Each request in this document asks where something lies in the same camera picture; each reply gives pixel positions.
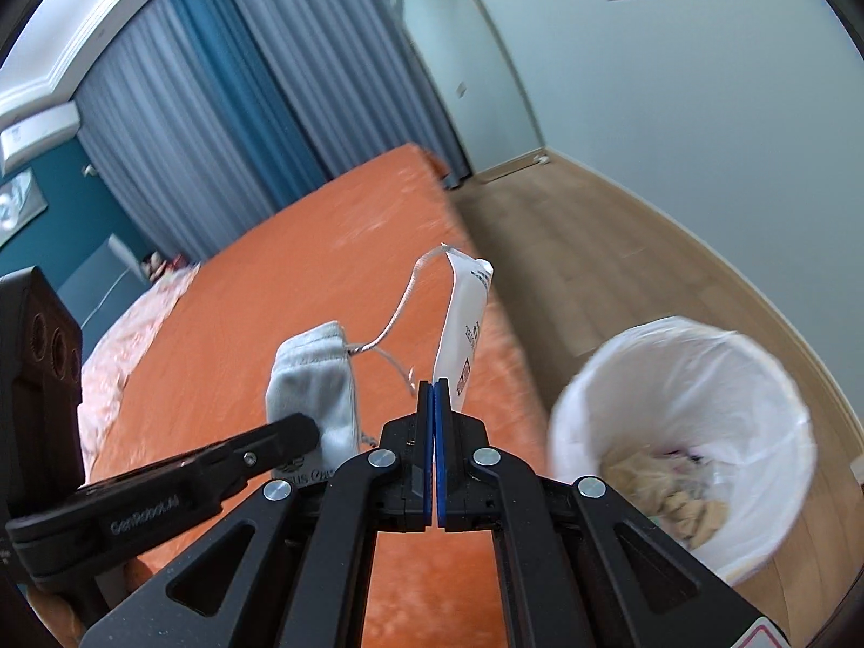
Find beige paper wad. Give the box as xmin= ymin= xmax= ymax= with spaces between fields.
xmin=600 ymin=444 xmax=731 ymax=548

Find blue curtain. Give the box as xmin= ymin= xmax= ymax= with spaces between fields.
xmin=165 ymin=0 xmax=332 ymax=217

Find standing floor mirror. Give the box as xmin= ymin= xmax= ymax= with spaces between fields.
xmin=386 ymin=0 xmax=546 ymax=183

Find white red label packet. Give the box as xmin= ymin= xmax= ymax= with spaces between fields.
xmin=432 ymin=243 xmax=495 ymax=414

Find pink satin quilt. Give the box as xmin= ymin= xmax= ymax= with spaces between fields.
xmin=77 ymin=263 xmax=204 ymax=480

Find framed wall picture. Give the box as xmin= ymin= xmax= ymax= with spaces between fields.
xmin=0 ymin=171 xmax=48 ymax=244

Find grey curtain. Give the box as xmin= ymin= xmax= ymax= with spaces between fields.
xmin=76 ymin=10 xmax=274 ymax=263
xmin=216 ymin=0 xmax=474 ymax=186

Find small bedside items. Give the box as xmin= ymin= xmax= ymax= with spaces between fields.
xmin=138 ymin=251 xmax=186 ymax=281

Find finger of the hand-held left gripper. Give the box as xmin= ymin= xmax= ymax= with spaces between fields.
xmin=6 ymin=413 xmax=321 ymax=582

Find white lined trash bin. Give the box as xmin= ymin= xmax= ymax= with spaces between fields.
xmin=546 ymin=316 xmax=818 ymax=588

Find white air conditioner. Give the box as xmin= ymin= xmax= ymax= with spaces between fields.
xmin=0 ymin=100 xmax=82 ymax=173

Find grey drawstring pouch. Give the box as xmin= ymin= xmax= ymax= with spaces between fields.
xmin=265 ymin=246 xmax=450 ymax=483

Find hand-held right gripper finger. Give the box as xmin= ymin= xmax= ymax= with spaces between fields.
xmin=81 ymin=381 xmax=434 ymax=648
xmin=435 ymin=381 xmax=765 ymax=648

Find person's left hand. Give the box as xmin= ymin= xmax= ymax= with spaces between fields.
xmin=30 ymin=587 xmax=92 ymax=645

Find orange velvet bedspread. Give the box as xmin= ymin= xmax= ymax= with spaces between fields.
xmin=77 ymin=143 xmax=561 ymax=648

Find blue upholstered headboard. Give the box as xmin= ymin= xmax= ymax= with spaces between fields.
xmin=57 ymin=235 xmax=150 ymax=332

